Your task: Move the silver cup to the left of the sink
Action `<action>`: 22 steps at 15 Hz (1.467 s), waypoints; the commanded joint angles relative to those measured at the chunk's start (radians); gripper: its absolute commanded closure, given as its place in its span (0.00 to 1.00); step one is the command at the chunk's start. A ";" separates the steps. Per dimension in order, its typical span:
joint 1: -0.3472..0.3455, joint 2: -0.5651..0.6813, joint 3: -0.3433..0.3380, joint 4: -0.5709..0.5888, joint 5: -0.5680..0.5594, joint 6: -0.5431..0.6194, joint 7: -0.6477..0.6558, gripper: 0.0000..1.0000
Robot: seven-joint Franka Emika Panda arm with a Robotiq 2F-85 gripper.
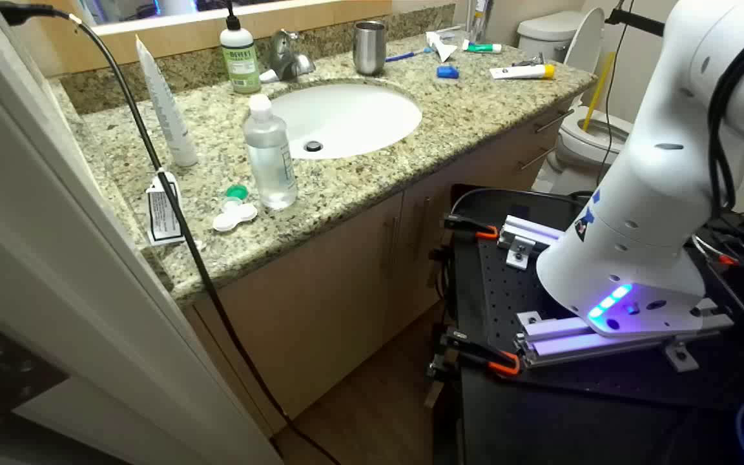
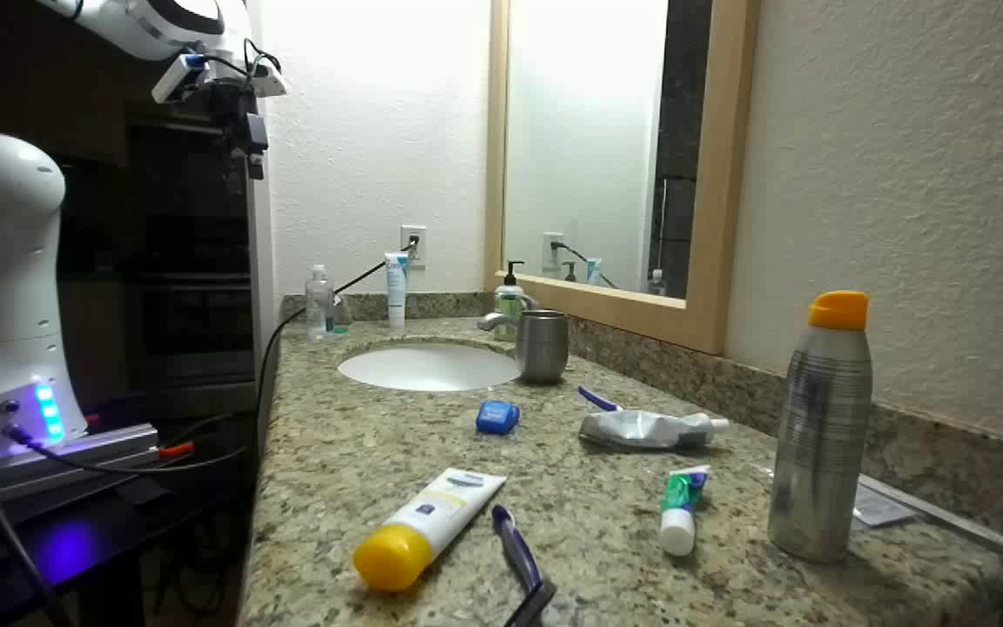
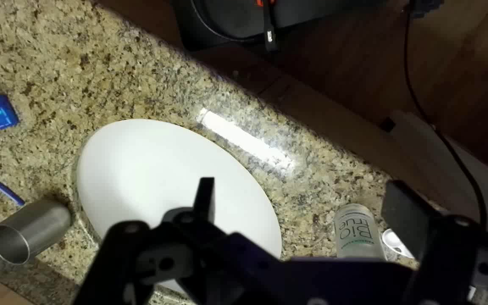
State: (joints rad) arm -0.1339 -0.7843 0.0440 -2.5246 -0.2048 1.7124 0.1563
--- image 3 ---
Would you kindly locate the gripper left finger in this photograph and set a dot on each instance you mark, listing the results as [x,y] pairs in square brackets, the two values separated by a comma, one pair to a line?
[172,254]

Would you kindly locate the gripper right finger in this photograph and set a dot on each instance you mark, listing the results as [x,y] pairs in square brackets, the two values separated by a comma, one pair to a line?
[409,216]

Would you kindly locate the white oval sink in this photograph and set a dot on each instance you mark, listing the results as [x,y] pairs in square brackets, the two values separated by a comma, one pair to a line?
[151,169]

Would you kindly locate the silver metal cup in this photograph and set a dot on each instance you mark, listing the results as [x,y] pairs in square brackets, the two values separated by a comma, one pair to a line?
[32,228]

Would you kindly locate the white contact lens case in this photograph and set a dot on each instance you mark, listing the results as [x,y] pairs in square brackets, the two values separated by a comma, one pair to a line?
[394,243]

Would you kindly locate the clear plastic bottle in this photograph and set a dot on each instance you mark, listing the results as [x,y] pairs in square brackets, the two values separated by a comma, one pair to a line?
[356,233]

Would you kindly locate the small blue box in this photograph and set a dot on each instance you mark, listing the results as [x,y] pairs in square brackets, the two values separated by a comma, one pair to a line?
[1,112]

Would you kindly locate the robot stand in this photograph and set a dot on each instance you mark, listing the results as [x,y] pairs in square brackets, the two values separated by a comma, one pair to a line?
[235,17]

